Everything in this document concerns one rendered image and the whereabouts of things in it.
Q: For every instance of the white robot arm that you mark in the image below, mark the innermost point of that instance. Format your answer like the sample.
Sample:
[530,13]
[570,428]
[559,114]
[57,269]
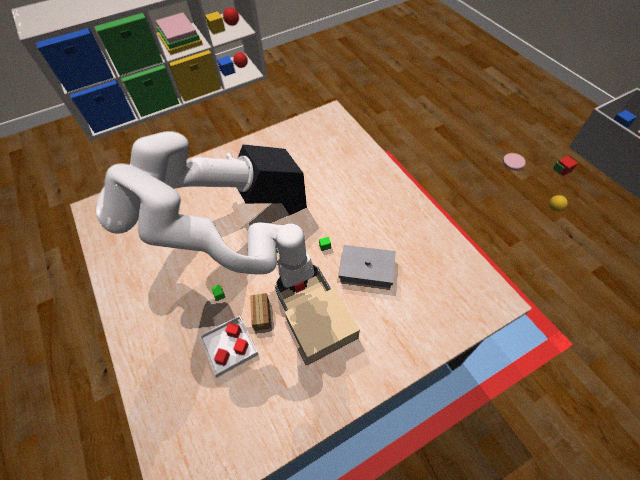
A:
[153,174]

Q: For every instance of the green block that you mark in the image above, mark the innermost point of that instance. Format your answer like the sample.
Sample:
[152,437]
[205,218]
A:
[217,292]
[325,243]

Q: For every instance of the brown cardboard box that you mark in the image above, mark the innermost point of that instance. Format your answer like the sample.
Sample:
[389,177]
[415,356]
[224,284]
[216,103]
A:
[260,312]

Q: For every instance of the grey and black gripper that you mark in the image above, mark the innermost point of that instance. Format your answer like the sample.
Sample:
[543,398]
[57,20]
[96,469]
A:
[289,278]

